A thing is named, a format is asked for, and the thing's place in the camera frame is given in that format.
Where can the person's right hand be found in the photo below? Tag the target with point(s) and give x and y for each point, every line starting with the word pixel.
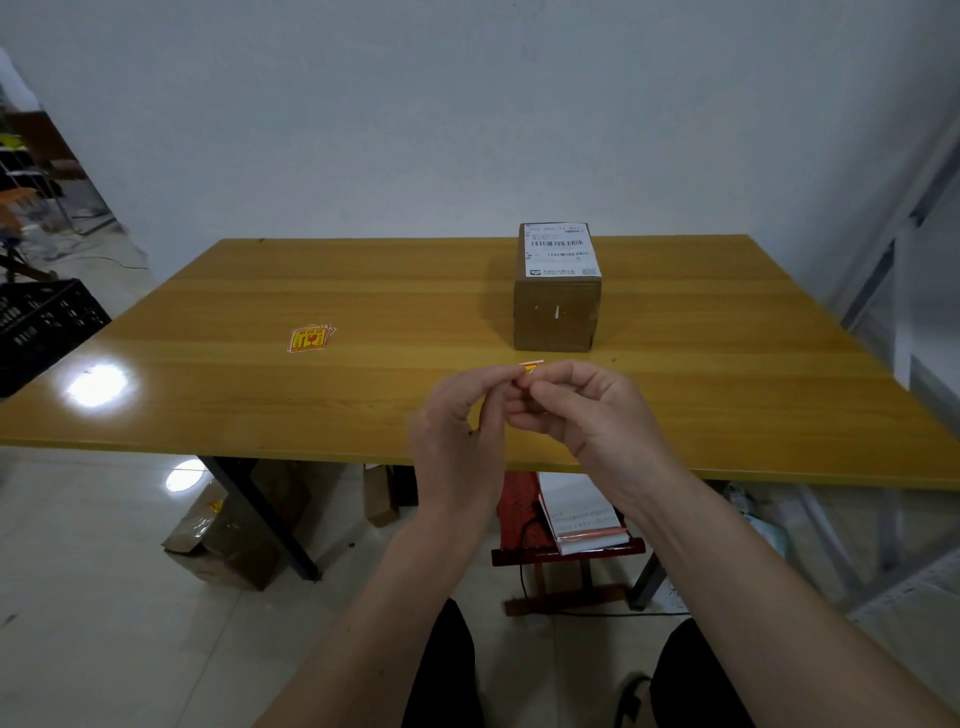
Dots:
pixel 607 435

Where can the person's left hand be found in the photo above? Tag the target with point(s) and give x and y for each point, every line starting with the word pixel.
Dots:
pixel 457 457

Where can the yellow red sticker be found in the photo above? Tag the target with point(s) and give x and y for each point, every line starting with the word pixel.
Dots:
pixel 531 366

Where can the brown cardboard box white label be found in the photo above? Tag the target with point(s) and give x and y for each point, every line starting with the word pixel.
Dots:
pixel 556 315

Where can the pile of yellow red stickers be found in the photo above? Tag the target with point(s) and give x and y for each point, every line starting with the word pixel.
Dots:
pixel 309 340

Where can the person's left forearm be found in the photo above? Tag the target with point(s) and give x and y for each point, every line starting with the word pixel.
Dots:
pixel 382 630

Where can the person's right forearm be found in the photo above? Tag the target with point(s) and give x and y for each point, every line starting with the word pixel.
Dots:
pixel 765 615

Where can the small open cardboard carton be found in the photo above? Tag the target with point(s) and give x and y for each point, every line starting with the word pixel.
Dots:
pixel 381 495

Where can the person's black trousers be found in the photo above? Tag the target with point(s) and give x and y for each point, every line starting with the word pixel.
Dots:
pixel 450 675

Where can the taped brown cardboard carton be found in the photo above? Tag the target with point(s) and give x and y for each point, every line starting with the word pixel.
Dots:
pixel 232 532

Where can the person's black sandal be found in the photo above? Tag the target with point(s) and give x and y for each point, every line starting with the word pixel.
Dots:
pixel 634 701

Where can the red wooden stool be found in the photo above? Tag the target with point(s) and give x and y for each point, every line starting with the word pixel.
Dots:
pixel 517 510

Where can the white notebook red edge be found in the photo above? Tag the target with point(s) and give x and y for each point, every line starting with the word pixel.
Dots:
pixel 577 510

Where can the white plastic bag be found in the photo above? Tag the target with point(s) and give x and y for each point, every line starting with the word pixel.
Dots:
pixel 765 525

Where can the wooden table black legs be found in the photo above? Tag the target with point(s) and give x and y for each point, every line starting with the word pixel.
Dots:
pixel 300 285

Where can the white metal shelf rack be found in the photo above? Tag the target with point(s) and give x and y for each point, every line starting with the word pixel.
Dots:
pixel 900 247

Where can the black plastic crate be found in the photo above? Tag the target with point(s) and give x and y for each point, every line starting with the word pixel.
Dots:
pixel 41 330

